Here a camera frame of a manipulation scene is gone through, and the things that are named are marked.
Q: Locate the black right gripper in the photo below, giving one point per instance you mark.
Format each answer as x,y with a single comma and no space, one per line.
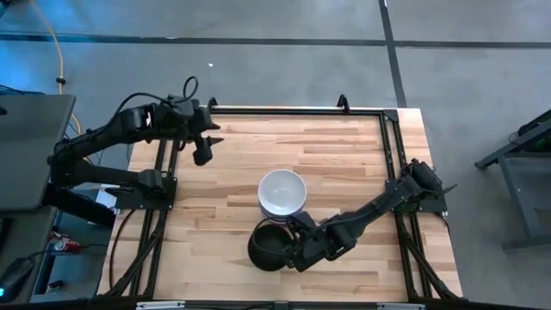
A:
316,252

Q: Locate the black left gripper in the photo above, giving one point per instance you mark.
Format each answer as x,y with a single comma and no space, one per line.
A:
185,118

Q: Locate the black bowl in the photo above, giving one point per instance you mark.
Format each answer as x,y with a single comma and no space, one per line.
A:
269,252

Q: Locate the blue bowl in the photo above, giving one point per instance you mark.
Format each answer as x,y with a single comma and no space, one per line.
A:
269,215

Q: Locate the white bowl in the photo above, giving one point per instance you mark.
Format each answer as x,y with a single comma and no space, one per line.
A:
282,191

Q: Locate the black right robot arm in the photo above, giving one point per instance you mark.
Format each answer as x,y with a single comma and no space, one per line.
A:
387,198

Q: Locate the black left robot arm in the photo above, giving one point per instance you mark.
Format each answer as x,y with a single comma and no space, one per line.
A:
94,138

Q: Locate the white paper sheet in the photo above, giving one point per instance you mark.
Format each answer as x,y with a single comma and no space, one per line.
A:
105,199

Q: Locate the grey monitor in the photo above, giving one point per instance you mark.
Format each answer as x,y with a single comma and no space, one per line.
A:
34,150

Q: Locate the red can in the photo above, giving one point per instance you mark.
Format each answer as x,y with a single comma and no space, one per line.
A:
66,246

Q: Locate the dark grey desk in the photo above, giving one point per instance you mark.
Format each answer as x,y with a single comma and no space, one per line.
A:
26,232

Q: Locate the black power adapter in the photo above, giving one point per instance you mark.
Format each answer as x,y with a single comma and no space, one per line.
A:
56,284

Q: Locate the grey metal cart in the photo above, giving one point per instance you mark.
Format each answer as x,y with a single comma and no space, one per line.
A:
521,181

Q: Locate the black computer mouse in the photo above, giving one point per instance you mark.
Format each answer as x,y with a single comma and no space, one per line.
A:
15,275

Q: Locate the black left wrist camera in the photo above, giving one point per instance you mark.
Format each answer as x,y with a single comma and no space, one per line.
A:
202,151

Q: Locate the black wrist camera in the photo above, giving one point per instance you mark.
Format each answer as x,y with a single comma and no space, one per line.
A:
306,221
202,151

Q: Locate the black frame bracket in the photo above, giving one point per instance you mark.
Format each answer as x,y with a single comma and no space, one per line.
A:
343,103
212,104

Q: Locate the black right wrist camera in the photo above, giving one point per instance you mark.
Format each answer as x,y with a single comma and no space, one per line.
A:
306,221

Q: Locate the black aluminium table frame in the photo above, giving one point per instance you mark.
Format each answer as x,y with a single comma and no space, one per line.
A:
280,111

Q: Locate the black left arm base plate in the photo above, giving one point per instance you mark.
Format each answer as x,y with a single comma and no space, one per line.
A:
133,199

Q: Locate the silver metal bracket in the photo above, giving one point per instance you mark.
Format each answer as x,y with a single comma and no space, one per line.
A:
400,306
160,306

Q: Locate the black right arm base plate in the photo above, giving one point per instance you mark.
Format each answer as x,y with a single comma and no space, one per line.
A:
435,206

